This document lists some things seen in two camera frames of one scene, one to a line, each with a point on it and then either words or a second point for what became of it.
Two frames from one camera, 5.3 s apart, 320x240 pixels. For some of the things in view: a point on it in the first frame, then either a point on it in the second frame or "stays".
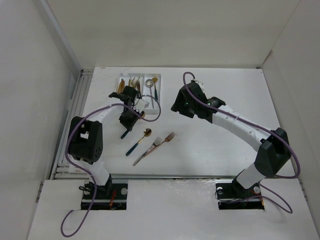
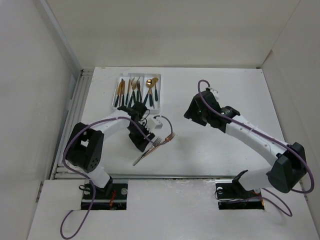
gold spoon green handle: x=142 y=114 -> x=149 y=84
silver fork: x=155 y=144 stays
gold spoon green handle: x=155 y=79 stays
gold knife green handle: x=122 y=85 stays
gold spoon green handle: x=147 y=132 -> x=151 y=97
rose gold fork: x=167 y=139 stays
